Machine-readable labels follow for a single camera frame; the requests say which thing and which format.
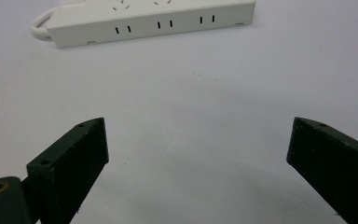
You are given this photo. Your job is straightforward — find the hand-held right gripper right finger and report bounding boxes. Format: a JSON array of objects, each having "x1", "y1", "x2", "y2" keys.
[{"x1": 286, "y1": 116, "x2": 358, "y2": 224}]

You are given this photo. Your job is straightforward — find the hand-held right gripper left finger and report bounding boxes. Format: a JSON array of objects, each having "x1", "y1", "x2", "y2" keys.
[{"x1": 21, "y1": 117, "x2": 110, "y2": 224}]

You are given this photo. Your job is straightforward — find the white power strip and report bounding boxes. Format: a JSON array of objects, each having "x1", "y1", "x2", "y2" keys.
[{"x1": 46, "y1": 0, "x2": 257, "y2": 49}]

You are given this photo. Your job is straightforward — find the white power strip cable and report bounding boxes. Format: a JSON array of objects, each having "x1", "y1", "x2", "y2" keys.
[{"x1": 31, "y1": 7, "x2": 58, "y2": 42}]

